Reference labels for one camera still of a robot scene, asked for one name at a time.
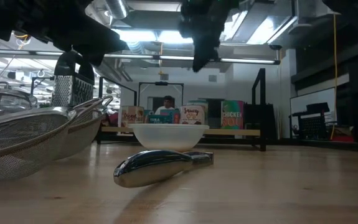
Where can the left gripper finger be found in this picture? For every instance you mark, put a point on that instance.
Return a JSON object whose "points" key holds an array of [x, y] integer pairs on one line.
{"points": [[94, 43]]}

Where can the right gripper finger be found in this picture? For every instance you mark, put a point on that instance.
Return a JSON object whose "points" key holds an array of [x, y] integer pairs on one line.
{"points": [[203, 53]]}

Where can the diced tomatoes can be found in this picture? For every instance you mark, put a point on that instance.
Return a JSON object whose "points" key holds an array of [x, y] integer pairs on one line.
{"points": [[132, 116]]}

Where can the black yellow ceiling reel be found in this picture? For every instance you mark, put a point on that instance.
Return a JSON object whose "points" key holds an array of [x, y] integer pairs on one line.
{"points": [[23, 37]]}

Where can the person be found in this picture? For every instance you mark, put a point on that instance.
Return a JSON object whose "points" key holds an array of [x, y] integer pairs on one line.
{"points": [[167, 102]]}

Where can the medium metal mesh strainer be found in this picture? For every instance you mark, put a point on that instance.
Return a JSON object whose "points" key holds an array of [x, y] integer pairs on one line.
{"points": [[82, 133]]}

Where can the translucent white plastic bowl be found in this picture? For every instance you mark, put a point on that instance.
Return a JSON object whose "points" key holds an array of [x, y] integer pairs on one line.
{"points": [[168, 137]]}

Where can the shiny metal spoon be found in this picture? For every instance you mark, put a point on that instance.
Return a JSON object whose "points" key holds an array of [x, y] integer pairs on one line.
{"points": [[150, 168]]}

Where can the small metal mesh strainer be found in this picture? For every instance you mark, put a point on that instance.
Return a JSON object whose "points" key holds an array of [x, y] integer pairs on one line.
{"points": [[16, 146]]}

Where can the black utility cart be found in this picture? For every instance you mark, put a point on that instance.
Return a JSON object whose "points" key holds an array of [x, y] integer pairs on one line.
{"points": [[314, 124]]}

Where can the ceiling light rail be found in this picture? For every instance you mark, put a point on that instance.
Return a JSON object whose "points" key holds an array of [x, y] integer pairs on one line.
{"points": [[247, 60]]}

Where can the black background frame stand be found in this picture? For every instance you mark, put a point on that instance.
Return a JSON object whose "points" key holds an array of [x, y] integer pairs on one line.
{"points": [[161, 83]]}

